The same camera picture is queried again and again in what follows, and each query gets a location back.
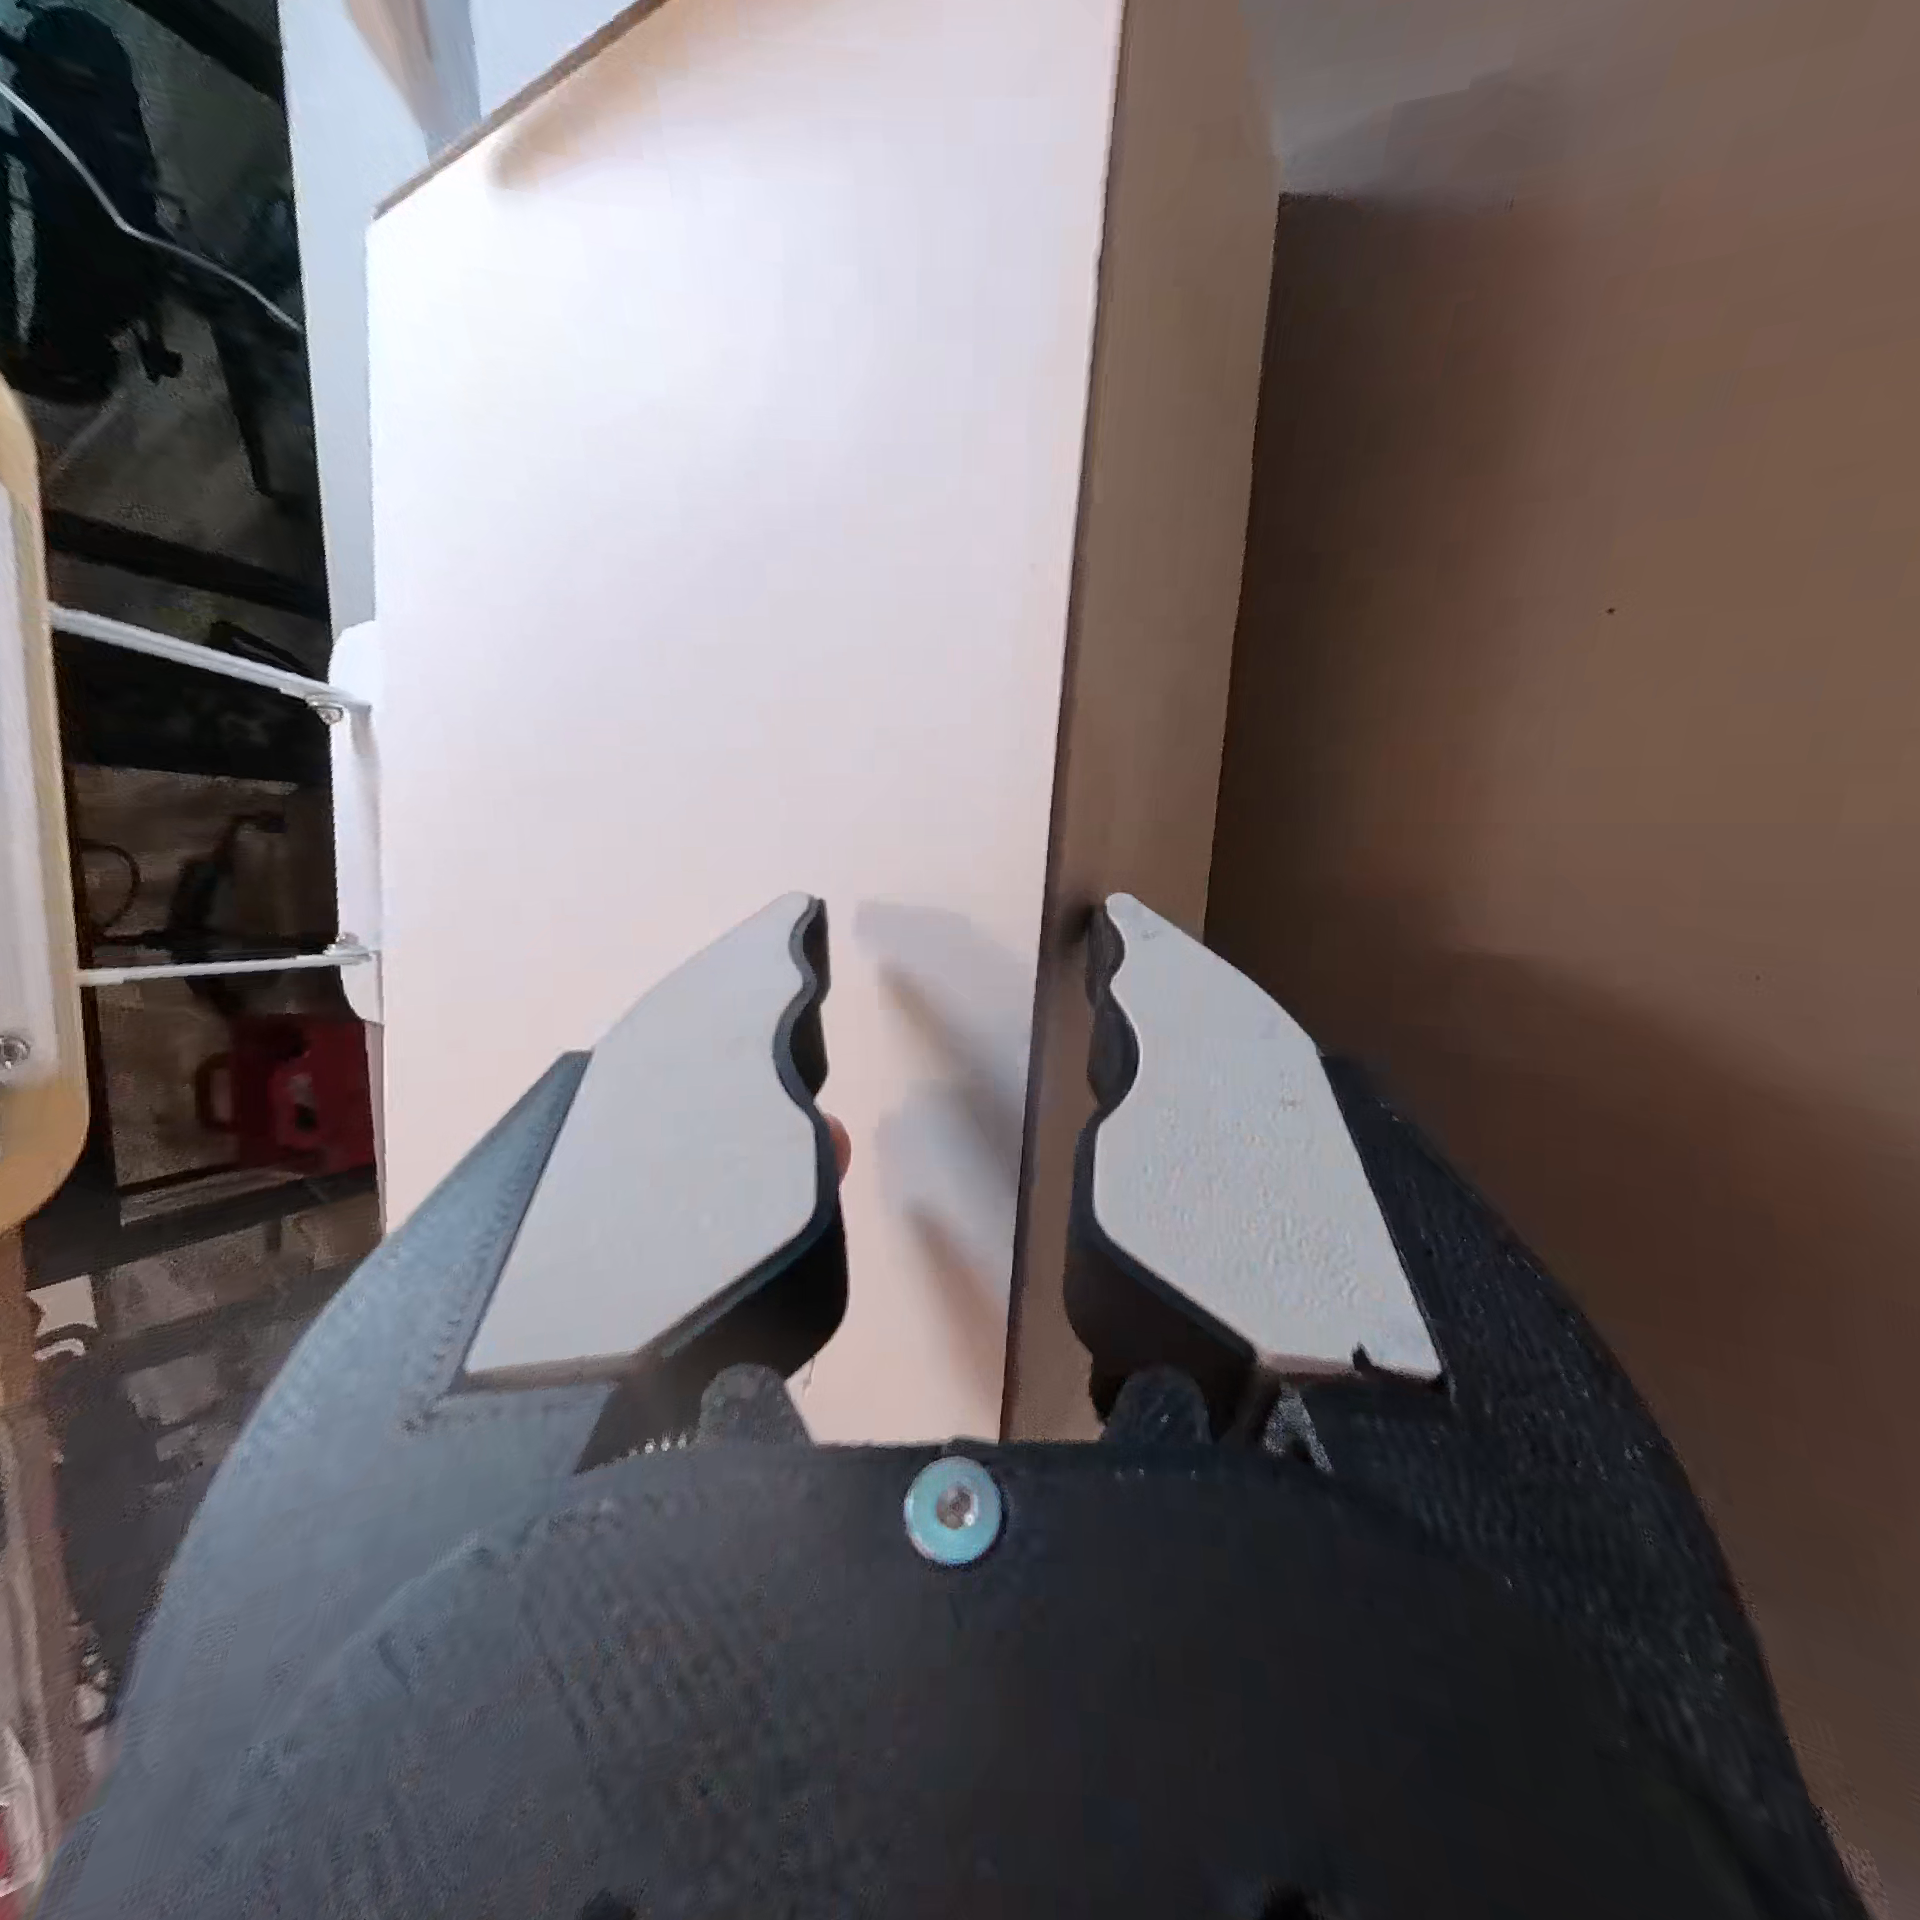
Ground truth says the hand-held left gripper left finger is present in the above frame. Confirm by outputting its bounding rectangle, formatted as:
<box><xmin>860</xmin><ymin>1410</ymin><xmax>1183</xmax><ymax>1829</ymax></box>
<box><xmin>460</xmin><ymin>888</ymin><xmax>855</xmax><ymax>1439</ymax></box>

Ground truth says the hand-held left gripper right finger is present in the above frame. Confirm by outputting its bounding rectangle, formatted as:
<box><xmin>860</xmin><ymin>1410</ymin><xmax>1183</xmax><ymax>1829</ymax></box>
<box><xmin>1062</xmin><ymin>888</ymin><xmax>1450</xmax><ymax>1431</ymax></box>

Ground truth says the white cardboard box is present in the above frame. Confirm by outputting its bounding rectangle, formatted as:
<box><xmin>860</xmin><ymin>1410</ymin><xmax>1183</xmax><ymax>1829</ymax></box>
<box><xmin>369</xmin><ymin>0</ymin><xmax>1285</xmax><ymax>1448</ymax></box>

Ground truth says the red bin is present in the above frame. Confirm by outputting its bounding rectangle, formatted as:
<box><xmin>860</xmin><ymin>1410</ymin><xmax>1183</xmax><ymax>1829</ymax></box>
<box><xmin>199</xmin><ymin>1013</ymin><xmax>378</xmax><ymax>1175</ymax></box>

